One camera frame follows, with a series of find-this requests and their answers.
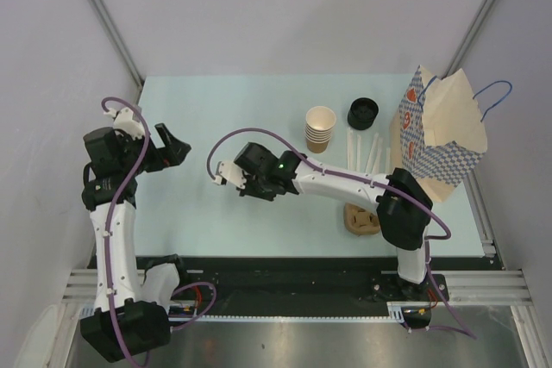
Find blue checkered paper bag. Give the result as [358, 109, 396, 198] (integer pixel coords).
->
[390, 65, 513, 203]

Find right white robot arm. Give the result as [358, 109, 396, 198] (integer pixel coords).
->
[229, 142, 433, 300]

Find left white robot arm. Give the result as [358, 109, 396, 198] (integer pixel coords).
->
[80, 123, 191, 363]

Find stack of brown paper cups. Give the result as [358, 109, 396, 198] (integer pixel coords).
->
[304, 106, 337, 153]

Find stack of black lids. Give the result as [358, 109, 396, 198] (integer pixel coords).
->
[347, 97, 379, 131]

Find white wrapped straw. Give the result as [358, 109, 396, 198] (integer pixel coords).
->
[347, 127, 354, 170]
[365, 132, 380, 173]
[355, 134, 362, 172]
[372, 138, 386, 174]

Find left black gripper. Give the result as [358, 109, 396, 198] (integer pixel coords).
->
[117, 123, 190, 176]

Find brown cardboard cup carrier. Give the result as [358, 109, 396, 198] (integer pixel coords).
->
[343, 203, 380, 236]

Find white cable duct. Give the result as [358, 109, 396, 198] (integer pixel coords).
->
[79, 301, 411, 324]

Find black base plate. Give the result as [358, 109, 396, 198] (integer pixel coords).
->
[87, 255, 504, 305]

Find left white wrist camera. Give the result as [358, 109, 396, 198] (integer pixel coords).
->
[104, 107, 145, 140]

